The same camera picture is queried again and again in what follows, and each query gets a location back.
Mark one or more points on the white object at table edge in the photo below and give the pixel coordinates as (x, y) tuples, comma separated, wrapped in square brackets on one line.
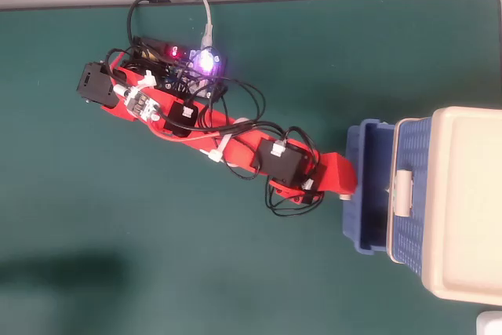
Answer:
[(490, 325)]

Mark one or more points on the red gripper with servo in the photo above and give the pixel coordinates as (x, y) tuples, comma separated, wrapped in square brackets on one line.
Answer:
[(335, 174)]

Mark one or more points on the white toy brick cube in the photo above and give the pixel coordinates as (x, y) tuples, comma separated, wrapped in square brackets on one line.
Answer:
[(345, 196)]

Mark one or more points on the motor controller circuit board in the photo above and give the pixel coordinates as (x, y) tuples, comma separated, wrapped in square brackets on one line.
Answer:
[(204, 64)]

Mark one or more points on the dark green table mat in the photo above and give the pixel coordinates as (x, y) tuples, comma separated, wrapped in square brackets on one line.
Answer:
[(117, 213)]

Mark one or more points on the beige plastic drawer cabinet frame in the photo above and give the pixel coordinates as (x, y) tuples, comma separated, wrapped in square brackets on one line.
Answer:
[(470, 201)]

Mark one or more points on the red robot arm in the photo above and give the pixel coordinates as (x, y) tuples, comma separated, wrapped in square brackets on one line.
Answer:
[(243, 150)]

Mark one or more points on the white zip tie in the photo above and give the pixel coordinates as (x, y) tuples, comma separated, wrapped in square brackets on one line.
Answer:
[(146, 81), (217, 150)]

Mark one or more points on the small white circuit module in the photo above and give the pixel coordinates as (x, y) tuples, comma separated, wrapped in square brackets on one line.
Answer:
[(141, 105)]

